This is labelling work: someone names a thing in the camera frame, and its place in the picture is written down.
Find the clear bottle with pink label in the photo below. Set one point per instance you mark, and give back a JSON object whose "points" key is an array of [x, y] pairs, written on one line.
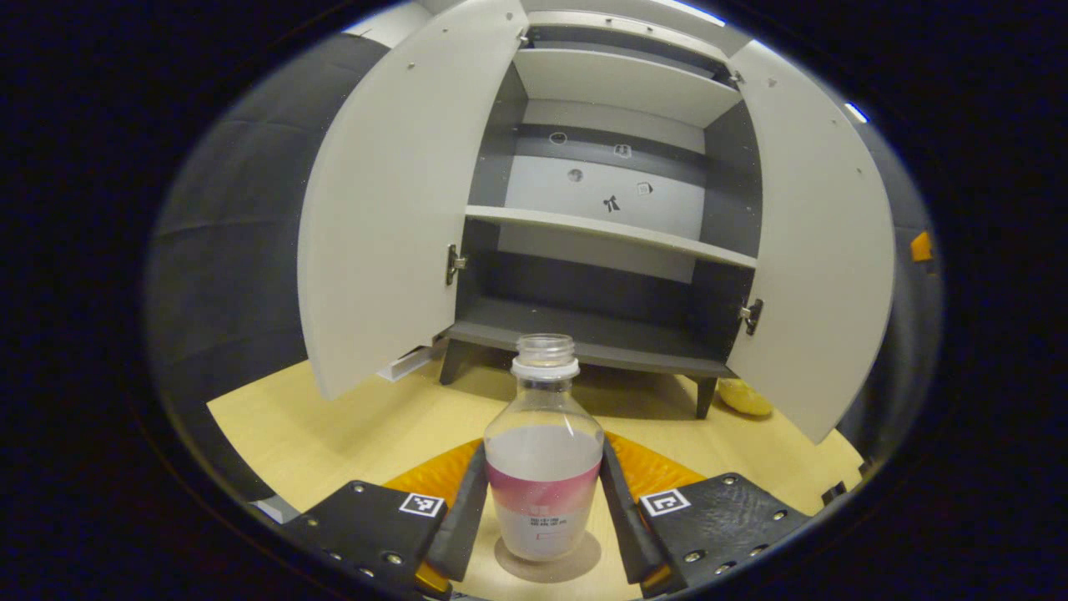
{"points": [[542, 467]]}

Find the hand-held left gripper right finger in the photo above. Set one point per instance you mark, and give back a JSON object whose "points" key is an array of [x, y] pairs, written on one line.
{"points": [[630, 526]]}

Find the ceiling light panel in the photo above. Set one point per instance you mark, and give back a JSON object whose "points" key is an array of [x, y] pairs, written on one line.
{"points": [[856, 113]]}

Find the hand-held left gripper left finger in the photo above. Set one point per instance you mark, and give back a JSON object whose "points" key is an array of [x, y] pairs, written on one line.
{"points": [[463, 517]]}

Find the white book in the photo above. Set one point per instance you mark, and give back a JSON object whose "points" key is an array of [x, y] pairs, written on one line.
{"points": [[405, 365]]}

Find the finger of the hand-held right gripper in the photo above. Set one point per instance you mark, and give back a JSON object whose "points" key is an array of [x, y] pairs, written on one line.
{"points": [[921, 247]]}

